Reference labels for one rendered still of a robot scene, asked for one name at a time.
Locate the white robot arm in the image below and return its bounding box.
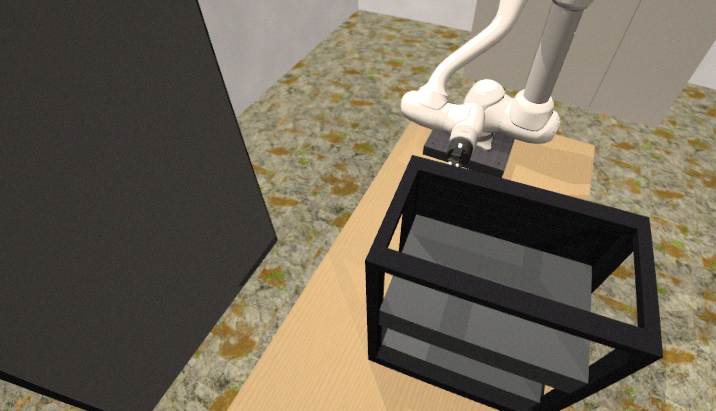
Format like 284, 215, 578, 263
401, 0, 594, 153

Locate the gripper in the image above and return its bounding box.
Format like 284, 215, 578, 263
447, 138, 473, 167

